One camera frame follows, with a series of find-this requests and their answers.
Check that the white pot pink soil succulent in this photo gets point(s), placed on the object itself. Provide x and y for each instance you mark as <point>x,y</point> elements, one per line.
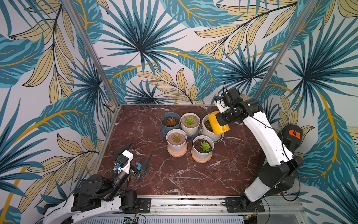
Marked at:
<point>176,142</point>

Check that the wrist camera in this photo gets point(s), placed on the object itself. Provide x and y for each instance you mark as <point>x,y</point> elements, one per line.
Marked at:
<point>122,161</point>
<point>220,104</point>

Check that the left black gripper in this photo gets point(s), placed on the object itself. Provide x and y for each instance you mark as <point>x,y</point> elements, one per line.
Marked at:
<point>134,171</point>

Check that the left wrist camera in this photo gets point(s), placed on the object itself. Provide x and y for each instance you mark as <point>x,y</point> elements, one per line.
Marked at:
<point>122,161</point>

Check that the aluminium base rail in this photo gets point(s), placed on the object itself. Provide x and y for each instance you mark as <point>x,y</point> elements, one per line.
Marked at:
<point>208,210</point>

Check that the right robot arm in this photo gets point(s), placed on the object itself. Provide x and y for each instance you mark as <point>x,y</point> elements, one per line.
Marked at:
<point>278,146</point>

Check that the large white round pot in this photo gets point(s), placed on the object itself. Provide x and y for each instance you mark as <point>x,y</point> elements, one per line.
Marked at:
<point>205,131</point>

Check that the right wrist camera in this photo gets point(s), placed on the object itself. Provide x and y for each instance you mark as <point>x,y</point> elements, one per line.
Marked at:
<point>220,104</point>

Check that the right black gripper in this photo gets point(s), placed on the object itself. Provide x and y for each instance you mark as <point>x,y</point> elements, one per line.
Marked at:
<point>223,116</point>

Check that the left metal frame post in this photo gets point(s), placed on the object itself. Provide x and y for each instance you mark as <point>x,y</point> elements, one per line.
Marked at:
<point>75,18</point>

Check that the metal frame post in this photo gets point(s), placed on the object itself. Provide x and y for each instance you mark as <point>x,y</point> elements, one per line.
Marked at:
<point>297,26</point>
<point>75,18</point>

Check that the blue spray nozzle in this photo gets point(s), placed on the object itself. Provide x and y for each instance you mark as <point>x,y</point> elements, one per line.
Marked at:
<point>138,165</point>

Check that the white ribbed pot green succulent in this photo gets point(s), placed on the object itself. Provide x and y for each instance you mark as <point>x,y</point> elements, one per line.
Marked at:
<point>190,124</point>

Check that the white pot dark soil succulent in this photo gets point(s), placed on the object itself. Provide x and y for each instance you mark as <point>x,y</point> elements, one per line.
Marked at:
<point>202,148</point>

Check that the right metal frame post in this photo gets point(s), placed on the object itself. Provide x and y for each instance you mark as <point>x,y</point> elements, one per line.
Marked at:
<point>297,26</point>

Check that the blue pot red succulent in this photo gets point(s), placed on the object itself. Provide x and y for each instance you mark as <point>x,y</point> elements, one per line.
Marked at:
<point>170,121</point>

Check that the yellow watering can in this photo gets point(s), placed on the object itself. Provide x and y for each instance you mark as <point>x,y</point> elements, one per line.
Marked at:
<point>214,122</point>

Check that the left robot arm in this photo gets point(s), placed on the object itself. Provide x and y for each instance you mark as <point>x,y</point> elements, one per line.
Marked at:
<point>97,195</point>

